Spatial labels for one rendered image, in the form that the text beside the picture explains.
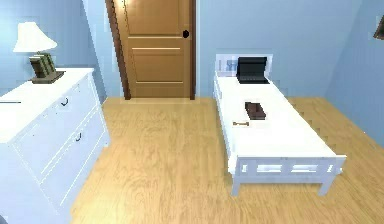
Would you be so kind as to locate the thin dark pen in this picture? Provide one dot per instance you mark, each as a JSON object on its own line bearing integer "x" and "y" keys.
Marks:
{"x": 10, "y": 102}

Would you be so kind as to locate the black laptop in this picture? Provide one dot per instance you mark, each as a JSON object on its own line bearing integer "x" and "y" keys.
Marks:
{"x": 251, "y": 70}

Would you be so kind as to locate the white bed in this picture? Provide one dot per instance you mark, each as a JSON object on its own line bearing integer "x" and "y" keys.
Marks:
{"x": 266, "y": 133}

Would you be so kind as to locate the dark brown box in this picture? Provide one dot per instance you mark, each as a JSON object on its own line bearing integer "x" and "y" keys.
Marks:
{"x": 255, "y": 110}

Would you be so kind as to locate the white shade table lamp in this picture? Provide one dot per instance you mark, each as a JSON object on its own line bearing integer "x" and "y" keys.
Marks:
{"x": 35, "y": 40}

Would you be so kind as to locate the brown wooden room door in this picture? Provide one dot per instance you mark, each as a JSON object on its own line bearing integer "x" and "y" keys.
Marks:
{"x": 156, "y": 50}

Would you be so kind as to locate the white chest of drawers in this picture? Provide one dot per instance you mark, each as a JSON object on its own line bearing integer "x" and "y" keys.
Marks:
{"x": 43, "y": 126}

